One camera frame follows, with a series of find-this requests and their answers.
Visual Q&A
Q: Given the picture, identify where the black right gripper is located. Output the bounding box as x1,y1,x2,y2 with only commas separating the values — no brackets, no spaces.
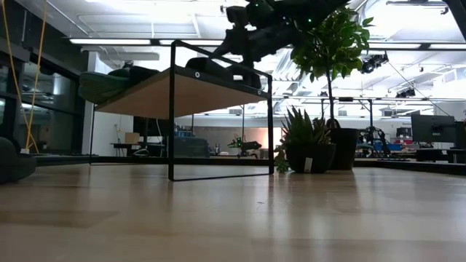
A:
214,0,305,90

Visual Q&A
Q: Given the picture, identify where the black rubber slipper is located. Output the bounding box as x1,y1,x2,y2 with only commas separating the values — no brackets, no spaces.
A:
184,57,264,90
0,136,37,184

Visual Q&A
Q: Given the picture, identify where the green rubber slipper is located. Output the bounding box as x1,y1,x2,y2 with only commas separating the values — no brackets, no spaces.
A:
116,65,161,87
77,70,133,106

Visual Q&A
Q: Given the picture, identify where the tall leafy potted plant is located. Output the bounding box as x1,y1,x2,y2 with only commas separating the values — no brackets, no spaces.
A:
290,6,375,171

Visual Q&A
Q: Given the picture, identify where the small potted succulent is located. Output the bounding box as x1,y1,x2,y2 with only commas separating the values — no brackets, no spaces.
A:
275,106,336,175

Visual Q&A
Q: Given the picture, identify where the dark storage bin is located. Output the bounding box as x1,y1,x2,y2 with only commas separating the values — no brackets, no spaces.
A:
173,136,210,158

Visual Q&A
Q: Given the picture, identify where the black ceiling-hung device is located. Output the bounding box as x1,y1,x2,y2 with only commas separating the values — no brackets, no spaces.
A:
360,52,389,75

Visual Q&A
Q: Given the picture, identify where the ceiling light strip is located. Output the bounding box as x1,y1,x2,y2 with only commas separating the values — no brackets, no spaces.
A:
68,38,466,50

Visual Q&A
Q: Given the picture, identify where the black computer monitor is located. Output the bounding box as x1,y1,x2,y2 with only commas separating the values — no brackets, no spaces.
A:
411,114,456,145

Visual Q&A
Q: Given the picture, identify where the wooden shelf with black frame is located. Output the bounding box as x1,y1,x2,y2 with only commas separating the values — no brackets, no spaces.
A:
89,39,275,182

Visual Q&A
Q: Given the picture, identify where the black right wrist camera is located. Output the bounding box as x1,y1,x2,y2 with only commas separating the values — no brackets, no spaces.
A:
225,5,251,28

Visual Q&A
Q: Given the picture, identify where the black aluminium table frame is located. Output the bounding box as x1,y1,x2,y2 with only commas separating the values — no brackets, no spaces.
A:
34,0,466,176

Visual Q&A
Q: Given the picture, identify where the yellow power cable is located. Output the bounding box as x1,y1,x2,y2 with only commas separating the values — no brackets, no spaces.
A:
0,0,48,153

